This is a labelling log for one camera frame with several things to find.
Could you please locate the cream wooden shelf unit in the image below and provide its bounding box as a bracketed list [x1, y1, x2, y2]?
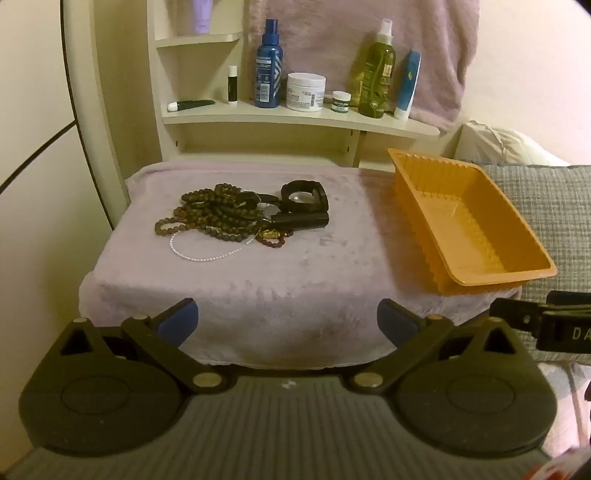
[90, 0, 441, 232]

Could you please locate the cream pillow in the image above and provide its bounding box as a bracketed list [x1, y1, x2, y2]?
[455, 121, 571, 168]

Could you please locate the black wristwatch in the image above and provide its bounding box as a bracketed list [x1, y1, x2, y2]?
[240, 180, 330, 230]

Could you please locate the orange plastic tray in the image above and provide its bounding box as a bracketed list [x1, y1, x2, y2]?
[387, 148, 558, 296]

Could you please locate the amber bead bracelet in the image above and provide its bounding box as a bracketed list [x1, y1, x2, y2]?
[256, 228, 294, 247]

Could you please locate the dark bead necklace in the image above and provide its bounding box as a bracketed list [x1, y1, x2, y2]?
[180, 183, 259, 220]

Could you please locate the purple bottle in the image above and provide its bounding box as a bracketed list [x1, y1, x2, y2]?
[191, 0, 214, 35]

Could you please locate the yellow-green spray bottle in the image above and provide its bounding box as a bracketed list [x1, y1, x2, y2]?
[352, 18, 397, 118]

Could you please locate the white cream jar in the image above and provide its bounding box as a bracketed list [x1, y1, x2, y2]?
[286, 72, 327, 113]

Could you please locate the grey quilted bedspread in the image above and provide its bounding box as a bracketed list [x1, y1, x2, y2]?
[480, 164, 591, 365]

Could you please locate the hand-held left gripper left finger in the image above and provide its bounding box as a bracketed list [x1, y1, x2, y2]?
[58, 298, 237, 396]

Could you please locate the dark green tube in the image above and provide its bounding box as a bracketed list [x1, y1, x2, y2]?
[167, 99, 216, 112]

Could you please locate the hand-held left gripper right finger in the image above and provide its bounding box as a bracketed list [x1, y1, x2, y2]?
[346, 298, 520, 394]

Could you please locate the white pearl necklace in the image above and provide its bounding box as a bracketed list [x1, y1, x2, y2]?
[170, 228, 257, 264]

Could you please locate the brown wooden bead necklace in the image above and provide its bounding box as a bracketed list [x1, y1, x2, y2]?
[154, 205, 259, 241]

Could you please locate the blue and white tube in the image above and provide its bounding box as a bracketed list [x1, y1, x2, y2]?
[394, 50, 422, 121]

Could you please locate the black cable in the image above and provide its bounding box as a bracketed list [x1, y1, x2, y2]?
[0, 0, 116, 229]

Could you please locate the lilac hanging towel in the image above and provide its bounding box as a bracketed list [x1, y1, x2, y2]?
[249, 0, 481, 132]

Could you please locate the lilac fleece blanket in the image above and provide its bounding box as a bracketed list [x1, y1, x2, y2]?
[78, 161, 525, 370]

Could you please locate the blue spray bottle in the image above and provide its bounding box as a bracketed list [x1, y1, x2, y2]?
[255, 18, 283, 109]

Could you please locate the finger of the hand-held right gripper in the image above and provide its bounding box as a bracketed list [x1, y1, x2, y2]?
[488, 298, 554, 335]

